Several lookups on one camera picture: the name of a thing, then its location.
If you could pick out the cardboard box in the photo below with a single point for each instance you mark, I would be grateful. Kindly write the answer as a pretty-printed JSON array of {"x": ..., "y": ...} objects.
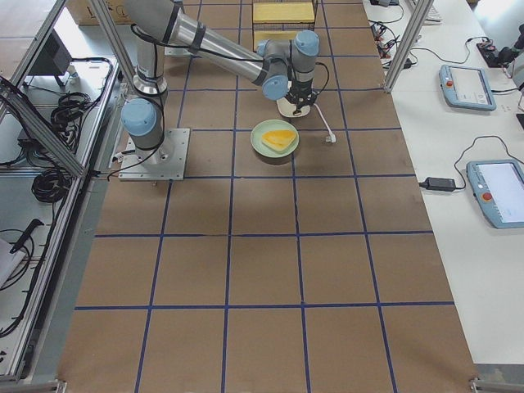
[{"x": 83, "y": 14}]

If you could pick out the triangular bread on plate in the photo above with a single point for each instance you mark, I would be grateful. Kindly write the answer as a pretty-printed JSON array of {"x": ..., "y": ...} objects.
[{"x": 278, "y": 140}]

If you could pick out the wooden board shelf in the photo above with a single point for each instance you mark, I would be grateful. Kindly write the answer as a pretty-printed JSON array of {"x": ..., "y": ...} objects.
[{"x": 282, "y": 16}]

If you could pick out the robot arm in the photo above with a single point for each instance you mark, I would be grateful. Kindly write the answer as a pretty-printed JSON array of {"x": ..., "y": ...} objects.
[{"x": 283, "y": 68}]

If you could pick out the near blue teach pendant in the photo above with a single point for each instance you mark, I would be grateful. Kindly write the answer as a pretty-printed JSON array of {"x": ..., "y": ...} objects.
[{"x": 497, "y": 186}]

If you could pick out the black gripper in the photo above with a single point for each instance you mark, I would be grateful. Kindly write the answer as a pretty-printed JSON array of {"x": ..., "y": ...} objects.
[{"x": 301, "y": 92}]

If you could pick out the blue teach pendant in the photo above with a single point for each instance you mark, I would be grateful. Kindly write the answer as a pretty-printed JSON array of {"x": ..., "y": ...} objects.
[
  {"x": 467, "y": 88},
  {"x": 497, "y": 186}
]

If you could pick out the aluminium frame post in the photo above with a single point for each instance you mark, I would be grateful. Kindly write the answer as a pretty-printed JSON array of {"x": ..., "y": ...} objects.
[{"x": 407, "y": 40}]

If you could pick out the white two-slot toaster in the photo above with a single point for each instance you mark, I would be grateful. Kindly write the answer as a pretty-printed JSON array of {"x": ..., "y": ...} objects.
[{"x": 285, "y": 108}]

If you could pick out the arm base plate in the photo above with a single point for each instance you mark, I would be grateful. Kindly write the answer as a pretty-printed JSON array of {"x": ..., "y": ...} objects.
[
  {"x": 168, "y": 162},
  {"x": 178, "y": 51}
]

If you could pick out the far blue teach pendant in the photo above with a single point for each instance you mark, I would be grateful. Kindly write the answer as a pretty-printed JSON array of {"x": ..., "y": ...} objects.
[{"x": 467, "y": 88}]

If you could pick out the light green plate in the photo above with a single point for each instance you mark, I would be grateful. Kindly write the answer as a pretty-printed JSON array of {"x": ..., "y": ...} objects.
[{"x": 268, "y": 125}]

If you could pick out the black power adapter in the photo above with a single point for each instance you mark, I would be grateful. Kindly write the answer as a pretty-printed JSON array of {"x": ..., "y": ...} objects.
[{"x": 438, "y": 184}]

